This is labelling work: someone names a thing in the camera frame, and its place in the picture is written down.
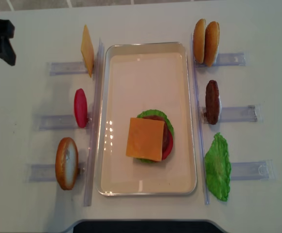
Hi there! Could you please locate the yellow cheese slice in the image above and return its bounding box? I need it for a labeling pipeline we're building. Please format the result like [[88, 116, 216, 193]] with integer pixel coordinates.
[[126, 117, 165, 162]]

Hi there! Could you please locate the dark robot base front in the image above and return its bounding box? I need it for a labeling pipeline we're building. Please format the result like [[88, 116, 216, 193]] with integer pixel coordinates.
[[73, 221, 221, 233]]

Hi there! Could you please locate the standing orange cheese slice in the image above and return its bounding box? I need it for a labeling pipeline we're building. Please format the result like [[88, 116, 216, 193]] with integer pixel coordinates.
[[81, 25, 94, 77]]

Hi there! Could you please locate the standing red tomato slice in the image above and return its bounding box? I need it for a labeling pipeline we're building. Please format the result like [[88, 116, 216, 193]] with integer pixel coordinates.
[[74, 88, 88, 128]]

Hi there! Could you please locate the stacked green lettuce leaf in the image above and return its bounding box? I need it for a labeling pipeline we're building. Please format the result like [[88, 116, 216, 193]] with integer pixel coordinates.
[[137, 109, 174, 161]]

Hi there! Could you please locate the stacked brown meat patty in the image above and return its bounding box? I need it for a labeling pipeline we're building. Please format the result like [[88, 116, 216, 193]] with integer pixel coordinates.
[[143, 115, 169, 152]]

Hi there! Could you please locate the stacked red tomato slice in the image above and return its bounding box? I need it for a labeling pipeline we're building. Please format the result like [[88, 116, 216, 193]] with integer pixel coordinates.
[[161, 131, 173, 160]]

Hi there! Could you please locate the standing brown meat patty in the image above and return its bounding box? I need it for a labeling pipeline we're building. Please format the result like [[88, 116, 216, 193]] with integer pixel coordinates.
[[205, 80, 221, 125]]

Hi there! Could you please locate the standing green lettuce leaf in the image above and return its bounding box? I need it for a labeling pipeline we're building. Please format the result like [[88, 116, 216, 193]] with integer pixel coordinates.
[[204, 133, 231, 202]]

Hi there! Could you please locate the standing bun top left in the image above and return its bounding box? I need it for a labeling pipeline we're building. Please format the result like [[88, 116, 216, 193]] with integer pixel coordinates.
[[55, 137, 78, 190]]

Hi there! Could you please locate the white metal tray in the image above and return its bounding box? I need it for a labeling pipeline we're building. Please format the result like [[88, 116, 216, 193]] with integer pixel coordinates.
[[95, 42, 197, 196]]

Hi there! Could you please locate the far bun half right rack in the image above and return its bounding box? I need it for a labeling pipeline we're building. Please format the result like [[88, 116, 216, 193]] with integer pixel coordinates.
[[193, 18, 206, 64]]

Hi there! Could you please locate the bun half rack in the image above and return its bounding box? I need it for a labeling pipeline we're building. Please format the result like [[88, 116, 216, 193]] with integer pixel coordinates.
[[193, 18, 206, 64], [204, 21, 220, 67]]

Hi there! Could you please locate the near bun half right rack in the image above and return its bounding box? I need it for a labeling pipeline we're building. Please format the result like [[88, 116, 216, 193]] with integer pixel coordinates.
[[204, 21, 220, 67]]

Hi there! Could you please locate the clear cheese holder rail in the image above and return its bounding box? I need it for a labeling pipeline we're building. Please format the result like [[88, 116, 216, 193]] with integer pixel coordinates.
[[46, 62, 88, 76]]

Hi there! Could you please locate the clear tomato holder rail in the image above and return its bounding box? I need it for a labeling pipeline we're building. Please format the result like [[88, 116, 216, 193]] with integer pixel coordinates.
[[33, 115, 79, 131]]

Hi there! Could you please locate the clear left long rail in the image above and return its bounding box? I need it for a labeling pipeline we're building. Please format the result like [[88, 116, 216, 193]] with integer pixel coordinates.
[[84, 40, 105, 207]]

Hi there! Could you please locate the clear long rail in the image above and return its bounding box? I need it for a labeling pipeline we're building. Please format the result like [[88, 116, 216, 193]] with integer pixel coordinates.
[[84, 40, 105, 207], [191, 33, 210, 205]]

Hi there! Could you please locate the clear left bun holder rail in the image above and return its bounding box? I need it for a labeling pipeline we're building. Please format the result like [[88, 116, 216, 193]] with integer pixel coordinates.
[[25, 163, 86, 183]]

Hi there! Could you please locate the clear bun holder rail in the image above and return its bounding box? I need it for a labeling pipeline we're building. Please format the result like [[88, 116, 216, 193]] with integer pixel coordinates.
[[194, 50, 247, 68], [25, 163, 86, 183]]

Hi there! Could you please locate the clear right long rail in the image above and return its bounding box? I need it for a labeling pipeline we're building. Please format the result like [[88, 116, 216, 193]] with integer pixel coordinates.
[[191, 33, 210, 205]]

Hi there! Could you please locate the clear patty holder rail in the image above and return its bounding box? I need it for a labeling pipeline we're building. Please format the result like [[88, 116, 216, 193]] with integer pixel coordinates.
[[200, 104, 263, 123]]

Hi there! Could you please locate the clear lettuce holder rail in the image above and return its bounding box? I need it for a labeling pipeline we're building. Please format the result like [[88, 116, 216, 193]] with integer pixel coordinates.
[[230, 160, 276, 181]]

